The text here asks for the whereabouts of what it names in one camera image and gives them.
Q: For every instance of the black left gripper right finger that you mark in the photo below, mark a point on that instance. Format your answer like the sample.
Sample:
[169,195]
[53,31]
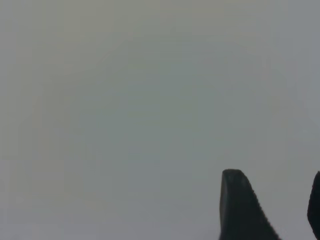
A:
[316,207]

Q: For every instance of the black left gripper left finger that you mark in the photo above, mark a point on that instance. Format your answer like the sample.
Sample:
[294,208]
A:
[240,212]

